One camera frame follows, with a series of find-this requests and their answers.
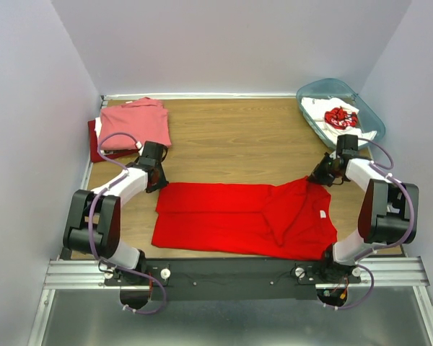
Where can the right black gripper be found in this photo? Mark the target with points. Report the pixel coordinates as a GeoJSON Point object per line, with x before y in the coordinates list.
{"type": "Point", "coordinates": [317, 174]}

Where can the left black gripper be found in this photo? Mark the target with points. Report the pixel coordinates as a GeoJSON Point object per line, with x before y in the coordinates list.
{"type": "Point", "coordinates": [162, 183]}

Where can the bright red t-shirt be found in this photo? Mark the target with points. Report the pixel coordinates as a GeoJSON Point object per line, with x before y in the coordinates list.
{"type": "Point", "coordinates": [288, 221]}

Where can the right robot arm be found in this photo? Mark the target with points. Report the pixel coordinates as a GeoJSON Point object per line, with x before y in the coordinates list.
{"type": "Point", "coordinates": [389, 211]}

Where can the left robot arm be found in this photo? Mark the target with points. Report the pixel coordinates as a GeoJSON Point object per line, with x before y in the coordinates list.
{"type": "Point", "coordinates": [93, 225]}

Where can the folded pink t-shirt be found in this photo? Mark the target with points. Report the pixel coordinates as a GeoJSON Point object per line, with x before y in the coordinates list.
{"type": "Point", "coordinates": [145, 119]}

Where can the white printed t-shirt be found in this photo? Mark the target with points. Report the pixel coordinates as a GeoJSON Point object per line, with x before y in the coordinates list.
{"type": "Point", "coordinates": [335, 117]}

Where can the folded dark red t-shirt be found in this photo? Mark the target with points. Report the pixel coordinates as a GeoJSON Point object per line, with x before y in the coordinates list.
{"type": "Point", "coordinates": [96, 154]}

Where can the clear blue plastic bin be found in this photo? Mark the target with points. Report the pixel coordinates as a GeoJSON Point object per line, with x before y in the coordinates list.
{"type": "Point", "coordinates": [329, 88]}

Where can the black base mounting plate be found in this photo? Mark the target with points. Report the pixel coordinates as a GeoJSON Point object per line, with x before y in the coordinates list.
{"type": "Point", "coordinates": [235, 278]}

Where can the aluminium extrusion rail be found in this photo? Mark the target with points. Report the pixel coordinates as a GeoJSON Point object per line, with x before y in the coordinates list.
{"type": "Point", "coordinates": [84, 274]}

